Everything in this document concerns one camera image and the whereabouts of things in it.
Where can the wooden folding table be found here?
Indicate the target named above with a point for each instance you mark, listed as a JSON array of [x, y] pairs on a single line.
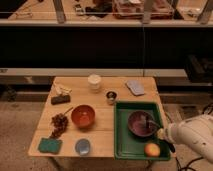
[[101, 134]]

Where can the orange bowl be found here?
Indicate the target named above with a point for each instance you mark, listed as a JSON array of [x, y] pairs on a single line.
[[83, 116]]

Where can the green sponge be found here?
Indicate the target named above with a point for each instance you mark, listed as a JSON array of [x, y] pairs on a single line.
[[49, 145]]

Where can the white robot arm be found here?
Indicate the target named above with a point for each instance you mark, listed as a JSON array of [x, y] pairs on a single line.
[[196, 133]]

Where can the dark dish brush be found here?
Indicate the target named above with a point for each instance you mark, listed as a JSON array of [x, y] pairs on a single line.
[[150, 123]]

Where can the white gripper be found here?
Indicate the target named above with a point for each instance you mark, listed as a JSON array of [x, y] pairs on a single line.
[[166, 133]]

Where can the small metal cup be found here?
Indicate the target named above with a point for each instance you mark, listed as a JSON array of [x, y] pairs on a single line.
[[111, 97]]

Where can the red yellow apple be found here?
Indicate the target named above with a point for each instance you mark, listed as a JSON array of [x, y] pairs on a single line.
[[152, 150]]

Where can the green plastic tray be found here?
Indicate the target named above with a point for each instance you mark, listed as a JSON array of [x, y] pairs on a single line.
[[129, 146]]

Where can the purple bowl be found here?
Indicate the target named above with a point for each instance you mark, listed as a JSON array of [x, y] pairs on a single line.
[[136, 124]]

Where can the folded blue grey cloth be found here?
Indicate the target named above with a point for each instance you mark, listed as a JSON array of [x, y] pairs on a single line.
[[135, 87]]

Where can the black rectangular block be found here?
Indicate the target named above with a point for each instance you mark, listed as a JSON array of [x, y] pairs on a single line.
[[60, 99]]

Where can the bunch of dark grapes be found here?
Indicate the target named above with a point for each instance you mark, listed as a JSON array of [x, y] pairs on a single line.
[[60, 123]]

